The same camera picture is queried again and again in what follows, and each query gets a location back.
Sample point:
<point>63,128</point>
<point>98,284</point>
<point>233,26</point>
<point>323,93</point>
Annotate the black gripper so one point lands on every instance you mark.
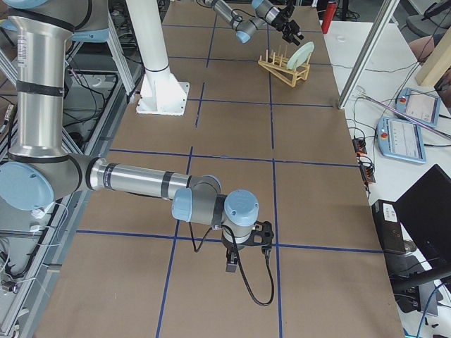
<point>281,22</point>
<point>231,248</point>

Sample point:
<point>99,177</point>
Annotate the mint green plate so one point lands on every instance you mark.
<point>301,56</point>

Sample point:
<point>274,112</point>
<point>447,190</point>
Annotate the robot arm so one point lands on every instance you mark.
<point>246,24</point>
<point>194,199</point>

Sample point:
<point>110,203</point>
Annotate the wooden plate rack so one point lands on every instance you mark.
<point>275,63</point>

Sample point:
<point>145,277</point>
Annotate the red cylinder bottle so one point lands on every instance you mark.
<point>328,16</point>

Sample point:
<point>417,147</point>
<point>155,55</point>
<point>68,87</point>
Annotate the reacher grabber stick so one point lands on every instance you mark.
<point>406,117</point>

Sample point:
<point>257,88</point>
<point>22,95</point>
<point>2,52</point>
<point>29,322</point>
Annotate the near blue teach pendant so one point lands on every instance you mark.
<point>401,140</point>

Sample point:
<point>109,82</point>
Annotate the blue teach pendant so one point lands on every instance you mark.
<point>419,105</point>
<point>401,140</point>

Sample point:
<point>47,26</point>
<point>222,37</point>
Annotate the far blue teach pendant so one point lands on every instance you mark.
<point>419,105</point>

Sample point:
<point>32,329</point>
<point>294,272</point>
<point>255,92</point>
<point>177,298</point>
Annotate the orange black power strip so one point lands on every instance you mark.
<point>366,165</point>

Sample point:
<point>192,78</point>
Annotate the black laptop computer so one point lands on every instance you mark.
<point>424,211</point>

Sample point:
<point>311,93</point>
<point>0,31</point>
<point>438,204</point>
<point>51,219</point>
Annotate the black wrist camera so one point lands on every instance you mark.
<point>261,235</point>
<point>289,9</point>

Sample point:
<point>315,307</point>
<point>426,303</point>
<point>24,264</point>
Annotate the aluminium frame post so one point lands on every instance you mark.
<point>382,19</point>

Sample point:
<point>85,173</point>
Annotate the white camera mast with base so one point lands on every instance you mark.
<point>161,93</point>

